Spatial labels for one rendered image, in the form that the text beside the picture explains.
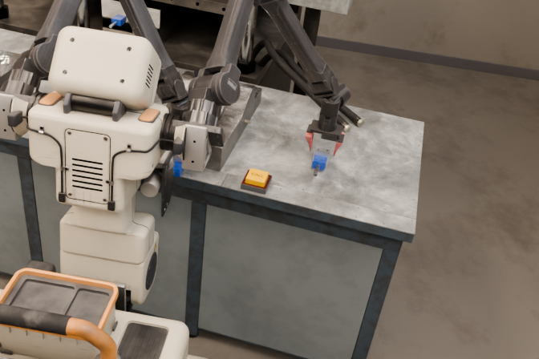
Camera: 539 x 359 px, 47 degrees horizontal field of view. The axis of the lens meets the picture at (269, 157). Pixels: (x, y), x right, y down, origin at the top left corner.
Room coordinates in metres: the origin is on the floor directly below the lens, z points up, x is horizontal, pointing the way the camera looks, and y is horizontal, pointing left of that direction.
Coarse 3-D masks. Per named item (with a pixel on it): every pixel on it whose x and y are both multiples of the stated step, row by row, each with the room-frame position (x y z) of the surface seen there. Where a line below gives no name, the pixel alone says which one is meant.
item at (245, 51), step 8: (0, 0) 2.56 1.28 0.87; (0, 8) 2.55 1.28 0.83; (8, 8) 2.61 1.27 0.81; (256, 8) 2.36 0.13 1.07; (0, 16) 2.54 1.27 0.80; (8, 16) 2.57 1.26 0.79; (256, 16) 2.36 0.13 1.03; (248, 24) 2.34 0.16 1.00; (248, 32) 2.34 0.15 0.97; (248, 40) 2.34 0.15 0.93; (248, 48) 2.34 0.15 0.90; (240, 56) 2.35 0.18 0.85; (248, 56) 2.35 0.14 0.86; (240, 64) 2.33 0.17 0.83; (248, 64) 2.33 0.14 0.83; (248, 72) 2.33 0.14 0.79
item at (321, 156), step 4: (316, 148) 1.72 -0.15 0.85; (320, 148) 1.72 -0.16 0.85; (324, 148) 1.72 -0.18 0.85; (328, 148) 1.73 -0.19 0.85; (316, 152) 1.70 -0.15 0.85; (320, 152) 1.70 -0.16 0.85; (324, 152) 1.70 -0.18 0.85; (328, 152) 1.70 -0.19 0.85; (316, 156) 1.69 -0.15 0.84; (320, 156) 1.69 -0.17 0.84; (324, 156) 1.70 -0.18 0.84; (328, 156) 1.69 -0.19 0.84; (316, 160) 1.67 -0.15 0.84; (320, 160) 1.67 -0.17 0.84; (324, 160) 1.67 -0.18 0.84; (328, 160) 1.72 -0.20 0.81; (312, 164) 1.66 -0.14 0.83; (316, 164) 1.66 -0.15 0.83; (320, 164) 1.66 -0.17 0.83; (324, 164) 1.66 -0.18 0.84; (316, 168) 1.63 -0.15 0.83; (320, 168) 1.66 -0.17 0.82; (324, 168) 1.66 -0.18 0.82; (316, 172) 1.61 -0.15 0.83
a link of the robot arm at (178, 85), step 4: (176, 80) 1.56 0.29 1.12; (180, 80) 1.57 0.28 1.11; (176, 84) 1.56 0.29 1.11; (180, 84) 1.57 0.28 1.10; (176, 88) 1.55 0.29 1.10; (180, 88) 1.56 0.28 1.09; (184, 88) 1.57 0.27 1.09; (176, 92) 1.54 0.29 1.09; (180, 92) 1.55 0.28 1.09; (184, 92) 1.56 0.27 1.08; (176, 96) 1.58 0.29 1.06; (180, 96) 1.54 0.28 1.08; (184, 96) 1.55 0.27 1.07; (164, 100) 1.58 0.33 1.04; (168, 100) 1.56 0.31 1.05; (172, 100) 1.55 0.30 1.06; (176, 100) 1.54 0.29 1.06
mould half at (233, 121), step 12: (192, 72) 1.99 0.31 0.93; (240, 84) 1.94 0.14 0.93; (240, 96) 1.88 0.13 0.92; (252, 96) 1.93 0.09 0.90; (168, 108) 1.79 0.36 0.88; (228, 108) 1.83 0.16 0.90; (240, 108) 1.83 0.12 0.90; (252, 108) 1.95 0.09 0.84; (228, 120) 1.77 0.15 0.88; (240, 120) 1.78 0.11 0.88; (228, 132) 1.69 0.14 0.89; (240, 132) 1.80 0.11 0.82; (228, 144) 1.66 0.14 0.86; (216, 156) 1.59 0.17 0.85; (228, 156) 1.67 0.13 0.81; (216, 168) 1.59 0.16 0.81
